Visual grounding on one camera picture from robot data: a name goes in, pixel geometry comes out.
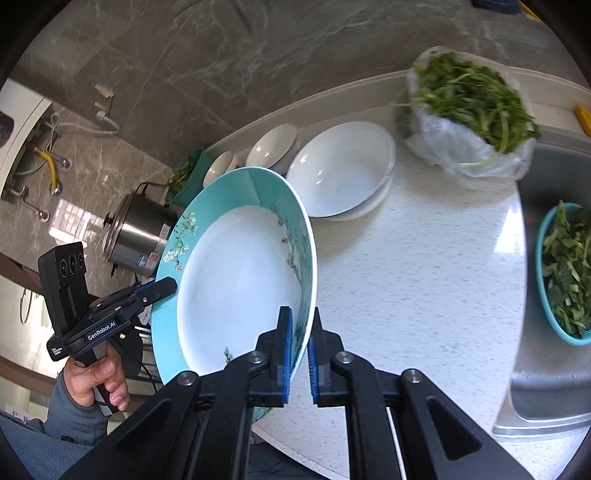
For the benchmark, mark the loose green leaves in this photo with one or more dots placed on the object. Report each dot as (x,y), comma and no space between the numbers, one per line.
(568,277)
(182,177)

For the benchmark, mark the bunch of leafy greens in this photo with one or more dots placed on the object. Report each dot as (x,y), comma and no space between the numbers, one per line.
(475,97)

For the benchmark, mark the steel pot with lid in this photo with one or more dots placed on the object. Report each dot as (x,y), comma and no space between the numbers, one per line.
(134,235)

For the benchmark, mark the small white bowl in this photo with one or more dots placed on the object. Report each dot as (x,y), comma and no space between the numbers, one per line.
(272,145)

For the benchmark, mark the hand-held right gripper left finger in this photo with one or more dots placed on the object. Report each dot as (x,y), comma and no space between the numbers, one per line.
(286,355)

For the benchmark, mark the steel kitchen sink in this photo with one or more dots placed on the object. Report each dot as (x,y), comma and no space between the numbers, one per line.
(545,378)

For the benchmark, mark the teal plastic colander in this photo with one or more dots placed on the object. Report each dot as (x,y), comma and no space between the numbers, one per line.
(541,286)

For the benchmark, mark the red rimmed floral bowl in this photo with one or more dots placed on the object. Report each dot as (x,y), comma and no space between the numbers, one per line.
(221,166)

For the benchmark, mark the green plastic basin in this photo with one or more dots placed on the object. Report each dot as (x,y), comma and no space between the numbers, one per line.
(198,166)

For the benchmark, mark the white water heater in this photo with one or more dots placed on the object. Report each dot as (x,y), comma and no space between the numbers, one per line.
(23,134)

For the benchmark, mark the person's left hand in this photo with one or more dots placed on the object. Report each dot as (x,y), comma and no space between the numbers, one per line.
(83,383)

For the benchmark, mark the yellow sponge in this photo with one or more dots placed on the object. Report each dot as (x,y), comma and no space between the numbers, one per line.
(582,119)

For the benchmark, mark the person's left forearm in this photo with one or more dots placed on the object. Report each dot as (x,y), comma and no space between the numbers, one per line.
(74,422)

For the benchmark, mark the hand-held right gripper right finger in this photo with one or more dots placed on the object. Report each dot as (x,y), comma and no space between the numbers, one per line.
(314,369)

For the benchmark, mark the wall power socket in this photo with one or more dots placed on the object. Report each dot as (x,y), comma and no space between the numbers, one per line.
(104,92)

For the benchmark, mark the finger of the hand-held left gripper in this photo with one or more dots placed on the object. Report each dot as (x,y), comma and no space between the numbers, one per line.
(157,287)
(129,310)

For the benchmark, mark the large white bowl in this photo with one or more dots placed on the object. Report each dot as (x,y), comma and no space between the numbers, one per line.
(341,170)

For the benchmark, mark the clear plastic bag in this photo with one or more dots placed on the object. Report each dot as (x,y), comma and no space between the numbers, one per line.
(443,138)

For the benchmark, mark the deep teal floral plate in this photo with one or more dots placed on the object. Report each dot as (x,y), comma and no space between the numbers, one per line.
(231,286)

